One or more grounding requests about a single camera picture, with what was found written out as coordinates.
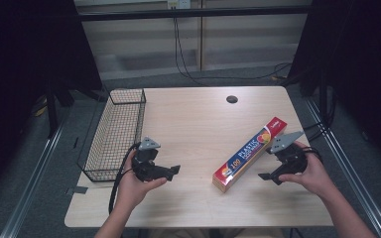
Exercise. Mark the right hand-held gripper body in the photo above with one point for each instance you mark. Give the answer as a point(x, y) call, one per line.
point(290, 159)

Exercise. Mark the black metal stand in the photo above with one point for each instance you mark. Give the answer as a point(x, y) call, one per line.
point(53, 105)

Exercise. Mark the dark curtain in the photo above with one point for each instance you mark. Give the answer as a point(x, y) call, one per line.
point(23, 66)
point(360, 66)

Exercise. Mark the black horizontal bar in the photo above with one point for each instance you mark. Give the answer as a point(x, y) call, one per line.
point(191, 13)

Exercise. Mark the grey tape piece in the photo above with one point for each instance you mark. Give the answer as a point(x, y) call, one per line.
point(80, 190)

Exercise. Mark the red blue plastic wrap box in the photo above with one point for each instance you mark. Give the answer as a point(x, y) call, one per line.
point(249, 153)

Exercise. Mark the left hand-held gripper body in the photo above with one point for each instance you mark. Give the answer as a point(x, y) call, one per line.
point(144, 167)

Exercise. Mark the white wall power outlet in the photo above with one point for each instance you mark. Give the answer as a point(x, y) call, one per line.
point(178, 3)

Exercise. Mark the person's right hand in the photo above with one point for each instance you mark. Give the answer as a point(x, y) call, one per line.
point(314, 178)

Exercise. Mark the metal floor rail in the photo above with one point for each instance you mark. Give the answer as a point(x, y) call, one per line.
point(33, 178)
point(347, 168)

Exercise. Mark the person's left hand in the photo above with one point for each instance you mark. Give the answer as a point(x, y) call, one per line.
point(132, 190)

